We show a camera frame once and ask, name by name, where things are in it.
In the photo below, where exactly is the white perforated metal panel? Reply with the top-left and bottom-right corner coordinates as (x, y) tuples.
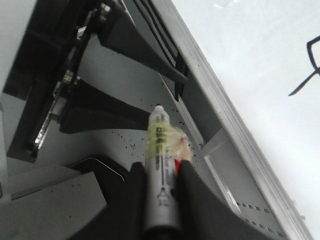
(169, 73), (288, 240)

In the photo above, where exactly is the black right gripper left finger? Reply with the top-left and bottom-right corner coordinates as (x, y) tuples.
(69, 162), (147, 240)

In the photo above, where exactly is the white whiteboard marker with magnet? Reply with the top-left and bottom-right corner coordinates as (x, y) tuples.
(144, 105), (193, 232)

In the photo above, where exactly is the white whiteboard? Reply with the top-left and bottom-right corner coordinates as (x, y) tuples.
(173, 0), (320, 240)

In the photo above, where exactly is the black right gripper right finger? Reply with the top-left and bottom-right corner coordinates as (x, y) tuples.
(177, 160), (285, 240)

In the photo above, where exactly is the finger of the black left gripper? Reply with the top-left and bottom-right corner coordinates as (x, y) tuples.
(97, 2), (188, 84)

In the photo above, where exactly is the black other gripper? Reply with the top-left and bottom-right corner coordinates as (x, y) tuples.
(3, 0), (150, 163)

